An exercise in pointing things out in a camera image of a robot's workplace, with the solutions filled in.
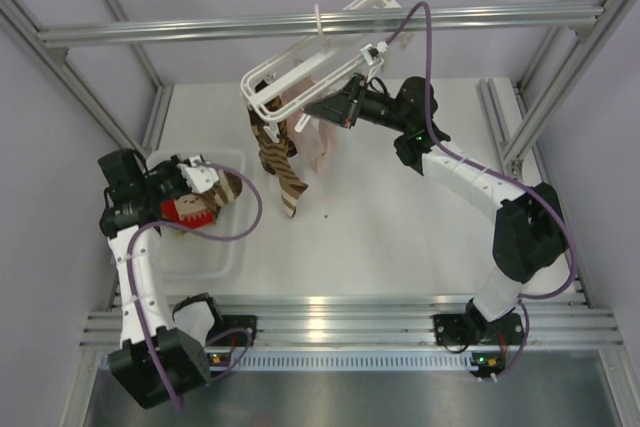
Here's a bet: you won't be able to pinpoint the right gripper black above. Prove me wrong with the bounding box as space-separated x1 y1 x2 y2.
307 74 412 134

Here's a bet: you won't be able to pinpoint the white plastic clip hanger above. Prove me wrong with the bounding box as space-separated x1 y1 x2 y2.
240 5 389 123

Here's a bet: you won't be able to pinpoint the brown beige striped sock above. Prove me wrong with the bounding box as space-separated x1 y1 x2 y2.
251 117 308 218

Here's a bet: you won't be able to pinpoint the brown yellow argyle sock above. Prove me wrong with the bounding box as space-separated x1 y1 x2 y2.
248 107 297 179

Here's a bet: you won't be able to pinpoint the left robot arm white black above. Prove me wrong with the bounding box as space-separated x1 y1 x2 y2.
98 149 219 410

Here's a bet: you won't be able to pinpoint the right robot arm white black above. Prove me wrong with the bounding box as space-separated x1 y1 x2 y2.
304 74 569 353

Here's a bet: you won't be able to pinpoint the pink sheer socks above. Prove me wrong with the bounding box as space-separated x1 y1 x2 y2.
286 109 338 176

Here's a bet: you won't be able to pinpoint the red sock with face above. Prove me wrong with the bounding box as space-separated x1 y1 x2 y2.
160 194 219 229

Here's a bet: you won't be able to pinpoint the white plastic basket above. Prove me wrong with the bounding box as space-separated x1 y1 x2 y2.
160 148 255 281

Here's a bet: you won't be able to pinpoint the aluminium crossbar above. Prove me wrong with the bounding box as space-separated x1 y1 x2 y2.
38 0 604 47

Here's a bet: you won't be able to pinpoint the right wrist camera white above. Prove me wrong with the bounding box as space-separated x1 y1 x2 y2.
360 41 389 67

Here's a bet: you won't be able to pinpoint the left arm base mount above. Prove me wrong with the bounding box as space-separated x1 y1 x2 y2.
210 314 258 347

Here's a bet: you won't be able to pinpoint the slotted cable duct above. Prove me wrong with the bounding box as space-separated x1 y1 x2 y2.
206 348 506 373

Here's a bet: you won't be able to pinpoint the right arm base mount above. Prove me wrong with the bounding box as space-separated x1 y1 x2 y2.
433 314 476 348

